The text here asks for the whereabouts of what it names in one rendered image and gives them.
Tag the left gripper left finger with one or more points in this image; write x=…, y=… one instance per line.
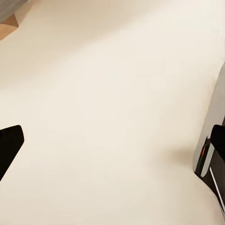
x=11, y=140

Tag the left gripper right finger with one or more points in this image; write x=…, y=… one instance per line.
x=217, y=139

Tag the dishwasher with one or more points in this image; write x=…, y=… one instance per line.
x=8, y=7

